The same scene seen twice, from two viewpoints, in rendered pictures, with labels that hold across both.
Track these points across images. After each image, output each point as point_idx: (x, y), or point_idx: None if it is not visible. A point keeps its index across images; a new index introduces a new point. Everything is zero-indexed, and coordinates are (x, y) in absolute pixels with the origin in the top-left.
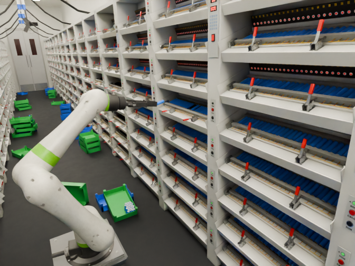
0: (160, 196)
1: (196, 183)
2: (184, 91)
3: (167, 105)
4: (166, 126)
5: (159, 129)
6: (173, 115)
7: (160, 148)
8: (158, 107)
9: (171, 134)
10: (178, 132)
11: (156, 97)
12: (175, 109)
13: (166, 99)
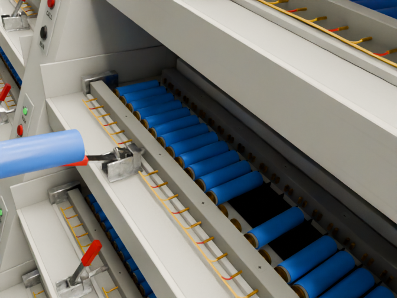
0: None
1: None
2: (309, 129)
3: (100, 104)
4: (61, 181)
5: (20, 190)
6: (116, 206)
7: (2, 259)
8: (51, 94)
9: (73, 247)
10: (111, 261)
11: (57, 38)
12: (142, 162)
13: (108, 66)
